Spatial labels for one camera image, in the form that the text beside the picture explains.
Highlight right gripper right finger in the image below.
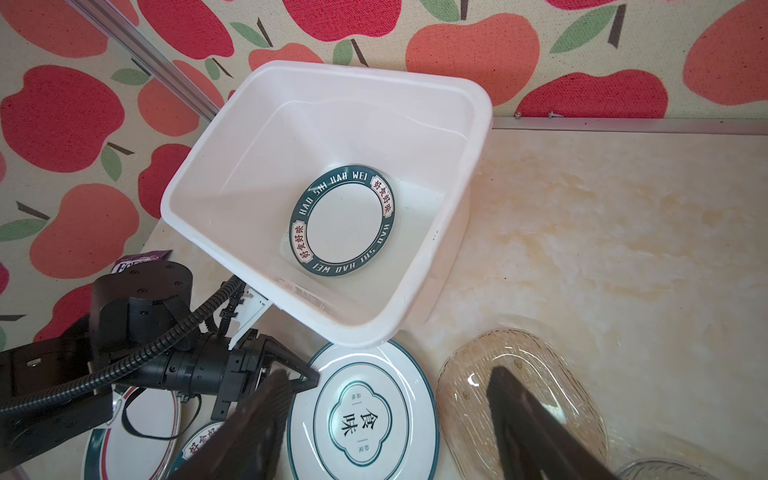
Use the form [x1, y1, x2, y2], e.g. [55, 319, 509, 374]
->
[486, 366, 615, 479]

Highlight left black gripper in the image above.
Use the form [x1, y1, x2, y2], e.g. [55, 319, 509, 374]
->
[134, 329, 320, 420]

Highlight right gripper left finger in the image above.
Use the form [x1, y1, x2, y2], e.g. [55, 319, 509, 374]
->
[170, 370, 293, 480]

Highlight green rim plate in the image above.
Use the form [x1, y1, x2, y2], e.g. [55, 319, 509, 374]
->
[167, 421, 224, 479]
[288, 165, 396, 277]

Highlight white plate red green stripes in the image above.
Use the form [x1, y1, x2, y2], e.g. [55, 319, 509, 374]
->
[82, 386, 181, 479]

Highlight white plate flower emblem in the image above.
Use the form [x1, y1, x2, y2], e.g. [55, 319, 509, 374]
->
[286, 341, 440, 479]

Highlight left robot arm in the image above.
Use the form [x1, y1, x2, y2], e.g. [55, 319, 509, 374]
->
[1, 329, 319, 470]

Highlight white plastic bin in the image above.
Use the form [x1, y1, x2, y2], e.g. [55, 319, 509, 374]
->
[161, 61, 492, 348]

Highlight clear glass plate upper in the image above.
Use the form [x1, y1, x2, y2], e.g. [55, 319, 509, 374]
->
[435, 329, 614, 479]

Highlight clear glass plate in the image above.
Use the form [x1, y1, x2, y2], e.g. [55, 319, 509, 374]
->
[435, 329, 614, 479]
[616, 458, 716, 480]

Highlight clear glass plate right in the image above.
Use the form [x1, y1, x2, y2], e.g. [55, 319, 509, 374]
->
[616, 458, 716, 480]

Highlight purple candy bag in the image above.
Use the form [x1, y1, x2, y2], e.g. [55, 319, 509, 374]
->
[110, 250, 172, 274]

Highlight black corrugated cable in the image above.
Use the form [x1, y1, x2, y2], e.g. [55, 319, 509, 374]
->
[0, 274, 246, 421]

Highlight left aluminium corner post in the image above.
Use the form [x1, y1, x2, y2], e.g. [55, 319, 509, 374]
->
[67, 0, 219, 121]

